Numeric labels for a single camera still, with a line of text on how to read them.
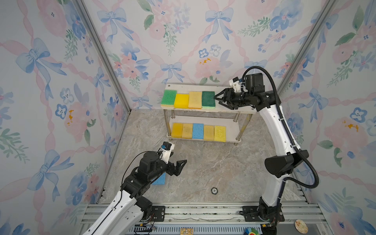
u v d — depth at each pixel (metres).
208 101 0.75
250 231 0.69
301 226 0.70
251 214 0.73
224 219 0.73
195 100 0.75
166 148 0.62
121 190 0.50
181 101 0.74
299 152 0.48
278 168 0.49
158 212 0.74
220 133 0.97
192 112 1.20
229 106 0.68
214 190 0.82
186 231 0.69
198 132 0.97
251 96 0.55
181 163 0.65
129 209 0.61
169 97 0.76
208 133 0.96
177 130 0.97
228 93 0.65
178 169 0.64
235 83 0.69
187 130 0.98
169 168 0.63
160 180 0.84
